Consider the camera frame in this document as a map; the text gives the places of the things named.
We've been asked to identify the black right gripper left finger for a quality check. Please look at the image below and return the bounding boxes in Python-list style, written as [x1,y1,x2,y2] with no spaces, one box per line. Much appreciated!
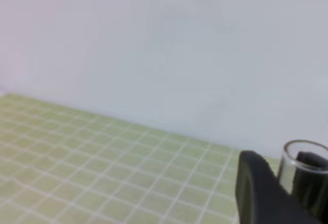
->
[235,151,320,224]

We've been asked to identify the green checkered tablecloth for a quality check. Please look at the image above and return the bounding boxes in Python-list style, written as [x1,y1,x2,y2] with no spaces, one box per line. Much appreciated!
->
[0,92,293,224]

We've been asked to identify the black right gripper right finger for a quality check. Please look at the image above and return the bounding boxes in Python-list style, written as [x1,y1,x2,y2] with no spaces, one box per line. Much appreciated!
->
[292,152,327,219]

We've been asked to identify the clear glass test tube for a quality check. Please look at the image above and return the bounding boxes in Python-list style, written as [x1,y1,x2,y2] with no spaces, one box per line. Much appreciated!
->
[277,139,327,194]

